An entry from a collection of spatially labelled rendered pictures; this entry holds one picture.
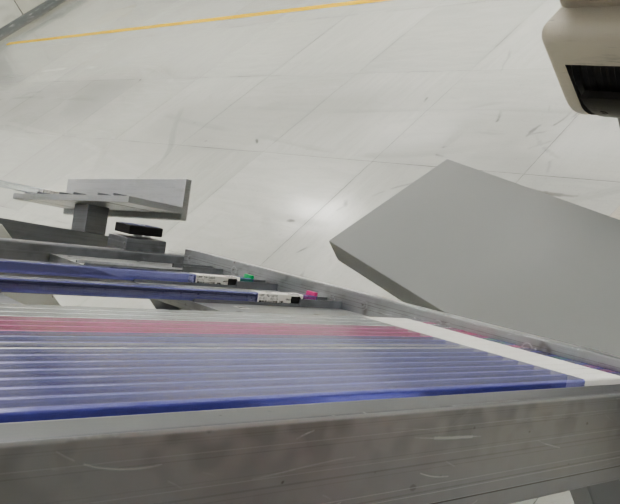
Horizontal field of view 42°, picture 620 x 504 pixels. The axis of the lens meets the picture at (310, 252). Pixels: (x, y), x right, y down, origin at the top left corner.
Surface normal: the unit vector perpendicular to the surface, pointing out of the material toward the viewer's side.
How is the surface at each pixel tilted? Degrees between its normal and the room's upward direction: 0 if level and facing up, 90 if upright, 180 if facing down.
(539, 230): 0
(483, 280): 0
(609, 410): 90
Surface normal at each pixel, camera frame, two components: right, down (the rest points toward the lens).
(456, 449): 0.66, 0.14
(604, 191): -0.39, -0.77
